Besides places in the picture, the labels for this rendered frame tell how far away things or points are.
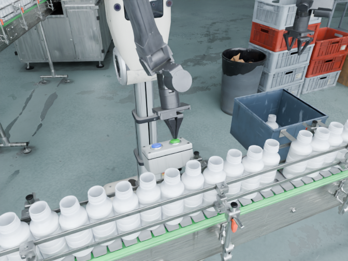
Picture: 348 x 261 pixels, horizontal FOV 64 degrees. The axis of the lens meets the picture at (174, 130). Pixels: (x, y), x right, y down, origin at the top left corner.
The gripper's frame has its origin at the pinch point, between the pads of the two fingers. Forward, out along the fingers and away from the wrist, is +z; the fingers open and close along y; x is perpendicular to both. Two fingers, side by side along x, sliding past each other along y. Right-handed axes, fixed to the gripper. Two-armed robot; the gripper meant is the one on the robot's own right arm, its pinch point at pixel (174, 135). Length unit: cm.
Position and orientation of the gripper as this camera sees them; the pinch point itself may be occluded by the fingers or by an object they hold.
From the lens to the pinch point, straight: 84.7
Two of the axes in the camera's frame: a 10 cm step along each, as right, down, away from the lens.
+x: -3.5, -2.2, 9.1
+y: 9.3, -2.2, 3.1
